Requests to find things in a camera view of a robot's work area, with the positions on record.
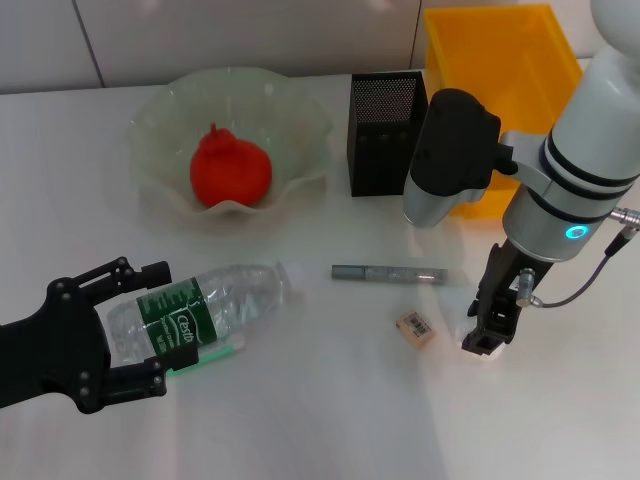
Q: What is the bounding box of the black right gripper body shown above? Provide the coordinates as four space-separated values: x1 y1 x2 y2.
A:
480 238 550 322

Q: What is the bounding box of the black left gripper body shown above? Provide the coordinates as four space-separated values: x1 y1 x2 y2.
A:
0 278 115 415

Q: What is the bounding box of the white paper ball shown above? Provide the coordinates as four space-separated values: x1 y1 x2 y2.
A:
451 322 504 361

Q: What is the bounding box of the clear water bottle green label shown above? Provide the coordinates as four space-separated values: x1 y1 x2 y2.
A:
105 262 304 365

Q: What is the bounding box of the beige eraser with barcode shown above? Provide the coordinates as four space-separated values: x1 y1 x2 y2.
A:
393 309 436 350

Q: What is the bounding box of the grey marker pen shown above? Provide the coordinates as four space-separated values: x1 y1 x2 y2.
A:
330 263 450 287

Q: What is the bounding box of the green glass fruit bowl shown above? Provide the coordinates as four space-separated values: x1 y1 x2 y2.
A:
128 67 334 232

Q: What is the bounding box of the black mesh pen holder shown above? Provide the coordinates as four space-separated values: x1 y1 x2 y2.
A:
345 71 431 198

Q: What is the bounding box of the yellow plastic bin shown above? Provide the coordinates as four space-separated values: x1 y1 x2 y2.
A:
423 3 585 220

